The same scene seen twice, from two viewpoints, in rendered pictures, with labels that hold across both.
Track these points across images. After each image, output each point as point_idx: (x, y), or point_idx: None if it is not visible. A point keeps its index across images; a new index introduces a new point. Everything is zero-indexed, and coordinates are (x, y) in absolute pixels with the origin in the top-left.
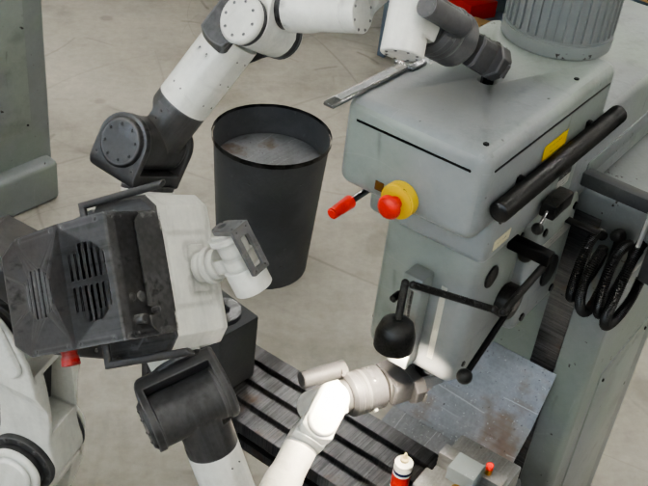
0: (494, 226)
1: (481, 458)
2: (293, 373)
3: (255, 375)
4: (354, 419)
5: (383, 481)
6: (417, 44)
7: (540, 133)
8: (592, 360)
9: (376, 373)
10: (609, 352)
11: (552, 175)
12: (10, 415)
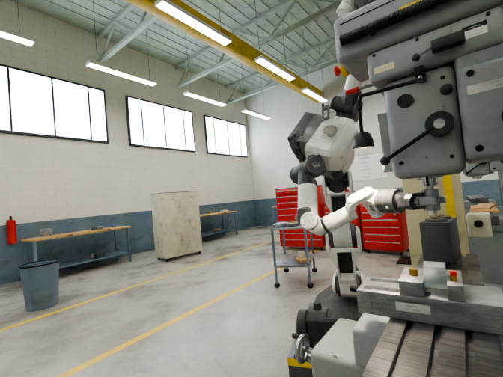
0: (369, 58)
1: (486, 293)
2: (474, 269)
3: (453, 264)
4: (468, 283)
5: None
6: (340, 5)
7: (385, 1)
8: None
9: (394, 189)
10: None
11: (387, 16)
12: None
